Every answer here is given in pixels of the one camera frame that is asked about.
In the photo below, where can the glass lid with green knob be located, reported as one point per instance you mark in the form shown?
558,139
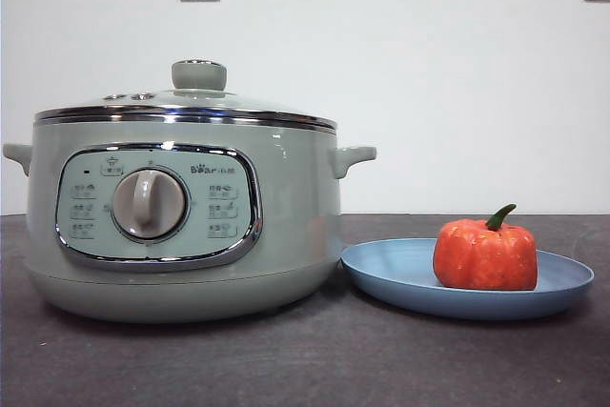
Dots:
199,75

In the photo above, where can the orange toy pumpkin green stem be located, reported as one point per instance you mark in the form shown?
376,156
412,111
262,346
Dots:
485,257

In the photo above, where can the pale green electric steamer pot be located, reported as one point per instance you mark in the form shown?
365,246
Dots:
295,235

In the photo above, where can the blue round plate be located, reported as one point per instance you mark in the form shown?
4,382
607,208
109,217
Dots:
395,273

